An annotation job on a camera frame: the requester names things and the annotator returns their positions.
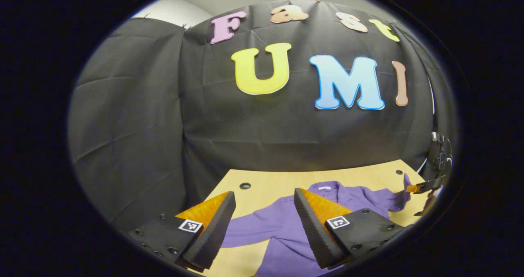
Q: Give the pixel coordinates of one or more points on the purple knit sweater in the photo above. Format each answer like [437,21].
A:
[282,223]

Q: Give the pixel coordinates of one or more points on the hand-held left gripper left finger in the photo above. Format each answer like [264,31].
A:
[211,240]

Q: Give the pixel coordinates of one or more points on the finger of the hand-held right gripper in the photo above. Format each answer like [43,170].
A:
[428,203]
[430,184]

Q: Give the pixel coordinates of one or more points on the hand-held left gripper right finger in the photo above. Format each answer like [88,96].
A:
[315,236]

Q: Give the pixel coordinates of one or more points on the black backdrop cloth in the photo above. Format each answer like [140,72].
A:
[262,137]

